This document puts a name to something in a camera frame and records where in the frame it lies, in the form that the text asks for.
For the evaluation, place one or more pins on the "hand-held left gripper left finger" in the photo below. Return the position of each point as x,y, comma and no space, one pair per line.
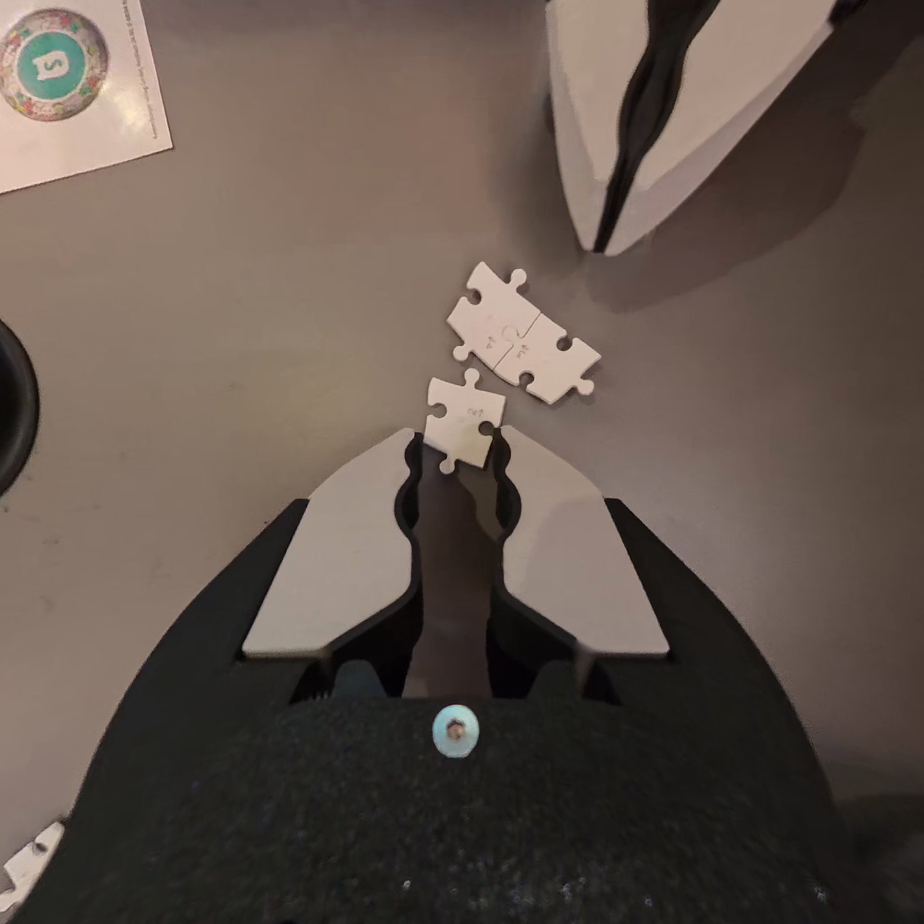
332,570

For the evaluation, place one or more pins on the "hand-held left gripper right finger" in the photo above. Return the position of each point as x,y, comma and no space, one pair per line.
577,570

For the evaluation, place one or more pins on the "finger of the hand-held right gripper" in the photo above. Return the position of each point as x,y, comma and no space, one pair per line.
585,86
736,79

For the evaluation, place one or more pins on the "teal faced puzzle piece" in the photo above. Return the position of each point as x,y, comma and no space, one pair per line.
462,426

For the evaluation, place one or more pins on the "white puzzle piece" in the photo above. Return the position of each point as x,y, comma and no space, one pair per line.
29,859
552,364
491,310

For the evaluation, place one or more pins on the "white printed instruction leaflet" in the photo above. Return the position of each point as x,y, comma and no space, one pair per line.
108,130

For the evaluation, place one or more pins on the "black round stand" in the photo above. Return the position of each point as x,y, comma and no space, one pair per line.
14,411

